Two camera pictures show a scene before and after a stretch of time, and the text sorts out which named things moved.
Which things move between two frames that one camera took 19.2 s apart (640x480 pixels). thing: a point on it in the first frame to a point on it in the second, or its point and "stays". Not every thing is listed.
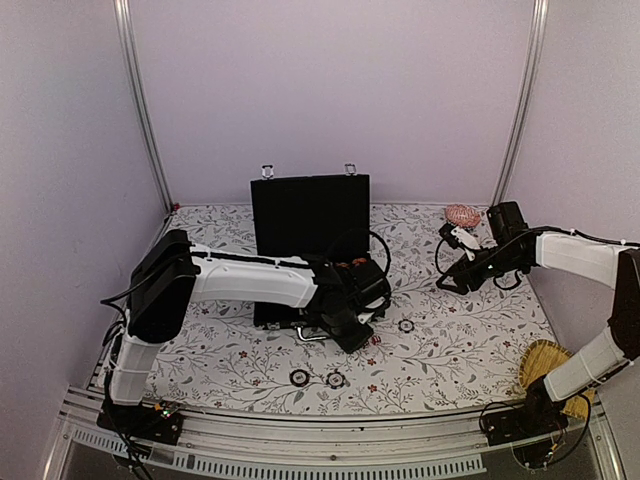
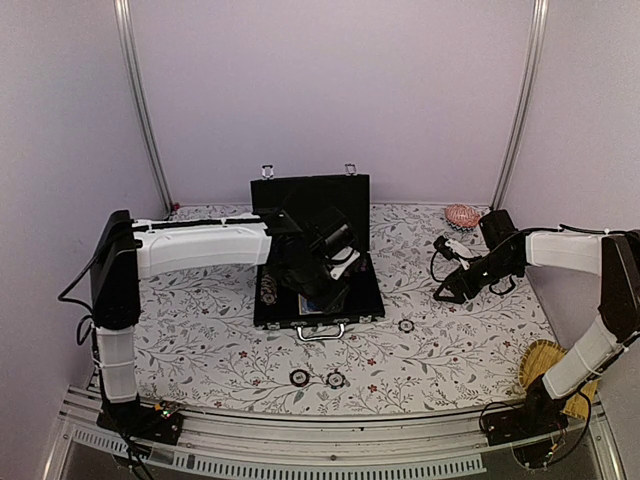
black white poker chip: [405, 325] stays
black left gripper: [351, 344] to [331, 302]
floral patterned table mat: [441, 351] stays
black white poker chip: [299, 378] stays
